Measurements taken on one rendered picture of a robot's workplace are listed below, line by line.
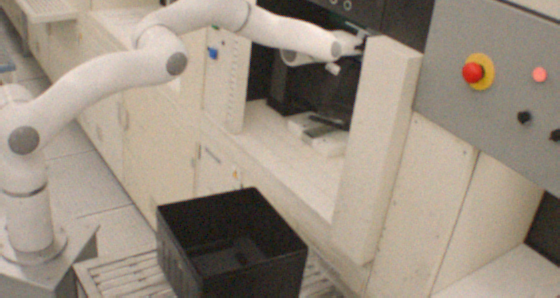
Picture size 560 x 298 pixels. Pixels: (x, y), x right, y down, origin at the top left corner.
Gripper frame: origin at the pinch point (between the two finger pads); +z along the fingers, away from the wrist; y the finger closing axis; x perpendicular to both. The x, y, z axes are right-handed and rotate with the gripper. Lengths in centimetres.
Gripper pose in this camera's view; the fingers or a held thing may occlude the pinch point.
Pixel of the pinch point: (362, 39)
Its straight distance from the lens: 182.8
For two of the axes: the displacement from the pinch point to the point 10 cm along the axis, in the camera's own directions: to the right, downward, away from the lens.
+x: 1.2, -8.7, -4.8
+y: 6.5, 4.3, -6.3
